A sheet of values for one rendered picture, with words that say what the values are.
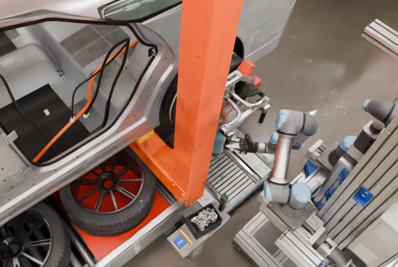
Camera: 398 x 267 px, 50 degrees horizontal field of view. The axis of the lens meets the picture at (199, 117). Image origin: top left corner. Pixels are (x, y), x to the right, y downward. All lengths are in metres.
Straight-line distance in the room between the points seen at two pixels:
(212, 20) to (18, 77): 1.88
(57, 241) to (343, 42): 3.55
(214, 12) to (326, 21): 3.72
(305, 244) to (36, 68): 2.11
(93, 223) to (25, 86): 1.04
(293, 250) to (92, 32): 1.98
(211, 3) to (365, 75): 3.41
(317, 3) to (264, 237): 3.06
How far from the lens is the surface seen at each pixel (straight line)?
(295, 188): 2.48
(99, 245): 3.10
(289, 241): 2.69
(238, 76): 2.77
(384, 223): 2.40
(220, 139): 2.92
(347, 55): 4.84
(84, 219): 2.93
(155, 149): 2.92
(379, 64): 4.91
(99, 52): 3.01
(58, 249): 2.89
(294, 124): 2.37
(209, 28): 1.54
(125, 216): 2.90
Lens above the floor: 3.19
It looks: 55 degrees down
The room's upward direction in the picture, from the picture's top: 8 degrees clockwise
